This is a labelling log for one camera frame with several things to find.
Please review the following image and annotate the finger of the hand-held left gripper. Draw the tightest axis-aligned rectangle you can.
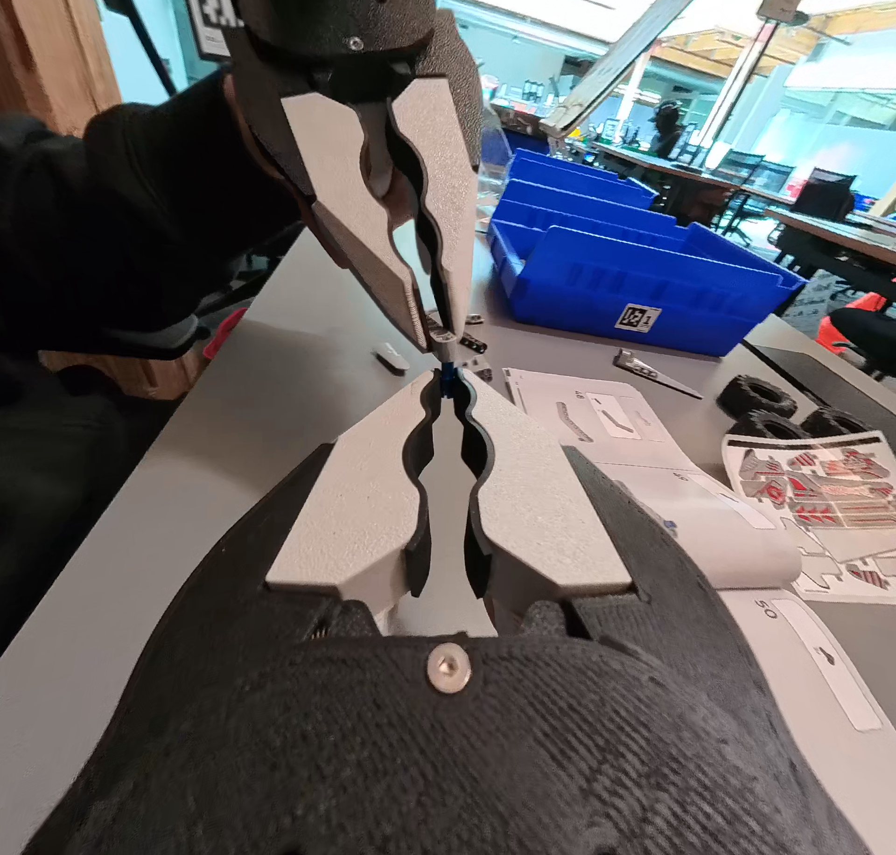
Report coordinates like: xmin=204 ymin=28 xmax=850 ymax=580
xmin=280 ymin=91 xmax=431 ymax=355
xmin=386 ymin=76 xmax=484 ymax=344

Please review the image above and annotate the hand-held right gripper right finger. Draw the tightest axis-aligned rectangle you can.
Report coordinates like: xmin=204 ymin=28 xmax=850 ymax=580
xmin=454 ymin=371 xmax=636 ymax=603

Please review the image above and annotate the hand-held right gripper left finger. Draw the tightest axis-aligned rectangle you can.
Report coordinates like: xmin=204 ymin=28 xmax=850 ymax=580
xmin=265 ymin=368 xmax=443 ymax=598

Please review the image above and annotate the person's left forearm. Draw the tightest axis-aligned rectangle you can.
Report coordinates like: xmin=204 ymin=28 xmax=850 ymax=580
xmin=0 ymin=75 xmax=312 ymax=362

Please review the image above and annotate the grey desk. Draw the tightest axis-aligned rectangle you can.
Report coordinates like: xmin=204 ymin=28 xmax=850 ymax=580
xmin=0 ymin=229 xmax=896 ymax=852

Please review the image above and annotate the person's left hand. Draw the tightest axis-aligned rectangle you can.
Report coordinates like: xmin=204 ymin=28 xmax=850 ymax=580
xmin=381 ymin=168 xmax=417 ymax=233

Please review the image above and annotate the black and white marker tag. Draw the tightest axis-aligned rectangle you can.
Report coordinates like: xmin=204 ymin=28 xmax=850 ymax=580
xmin=177 ymin=0 xmax=244 ymax=63

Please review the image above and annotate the white instruction booklet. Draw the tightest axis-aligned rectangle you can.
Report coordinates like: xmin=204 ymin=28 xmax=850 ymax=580
xmin=501 ymin=367 xmax=896 ymax=855

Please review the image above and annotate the blue plastic bin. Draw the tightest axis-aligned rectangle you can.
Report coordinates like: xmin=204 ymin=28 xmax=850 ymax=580
xmin=486 ymin=178 xmax=690 ymax=268
xmin=505 ymin=147 xmax=662 ymax=202
xmin=505 ymin=224 xmax=807 ymax=358

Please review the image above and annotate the black metal pole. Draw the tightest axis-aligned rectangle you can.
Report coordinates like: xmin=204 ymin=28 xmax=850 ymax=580
xmin=98 ymin=0 xmax=177 ymax=95

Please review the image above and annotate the grey toy wedge panel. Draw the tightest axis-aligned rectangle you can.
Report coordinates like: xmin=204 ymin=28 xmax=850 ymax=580
xmin=612 ymin=348 xmax=705 ymax=401

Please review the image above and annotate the red object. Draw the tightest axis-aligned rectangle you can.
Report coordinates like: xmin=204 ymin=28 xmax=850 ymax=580
xmin=203 ymin=308 xmax=250 ymax=361

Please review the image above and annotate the brown board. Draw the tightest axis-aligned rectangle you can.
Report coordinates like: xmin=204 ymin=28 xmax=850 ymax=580
xmin=539 ymin=0 xmax=729 ymax=139

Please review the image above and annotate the wooden table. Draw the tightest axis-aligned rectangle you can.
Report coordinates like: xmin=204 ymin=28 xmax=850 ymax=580
xmin=595 ymin=138 xmax=771 ymax=195
xmin=766 ymin=206 xmax=896 ymax=268

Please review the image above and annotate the black toy tyre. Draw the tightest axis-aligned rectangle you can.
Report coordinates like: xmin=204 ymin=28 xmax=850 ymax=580
xmin=717 ymin=375 xmax=798 ymax=424
xmin=801 ymin=407 xmax=876 ymax=445
xmin=728 ymin=410 xmax=809 ymax=445

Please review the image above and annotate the red and grey sticker sheet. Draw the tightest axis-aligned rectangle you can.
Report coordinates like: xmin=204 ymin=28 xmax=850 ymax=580
xmin=721 ymin=431 xmax=896 ymax=604

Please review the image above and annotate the wooden furniture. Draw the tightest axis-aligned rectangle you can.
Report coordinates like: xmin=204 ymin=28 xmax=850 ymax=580
xmin=38 ymin=350 xmax=211 ymax=403

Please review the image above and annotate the wooden pillar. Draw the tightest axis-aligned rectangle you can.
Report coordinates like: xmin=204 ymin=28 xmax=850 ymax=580
xmin=0 ymin=0 xmax=123 ymax=135

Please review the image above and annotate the person's dark clothing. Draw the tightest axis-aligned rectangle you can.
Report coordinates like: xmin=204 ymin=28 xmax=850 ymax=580
xmin=0 ymin=351 xmax=186 ymax=656

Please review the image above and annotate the black mesh office chair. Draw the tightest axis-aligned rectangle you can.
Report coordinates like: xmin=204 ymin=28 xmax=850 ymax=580
xmin=710 ymin=148 xmax=797 ymax=240

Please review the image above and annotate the silver stand pole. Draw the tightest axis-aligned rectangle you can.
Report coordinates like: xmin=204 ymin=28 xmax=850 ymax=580
xmin=700 ymin=21 xmax=779 ymax=151

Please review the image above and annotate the dark flat board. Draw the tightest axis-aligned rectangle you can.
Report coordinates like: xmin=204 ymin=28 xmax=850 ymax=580
xmin=743 ymin=339 xmax=896 ymax=443

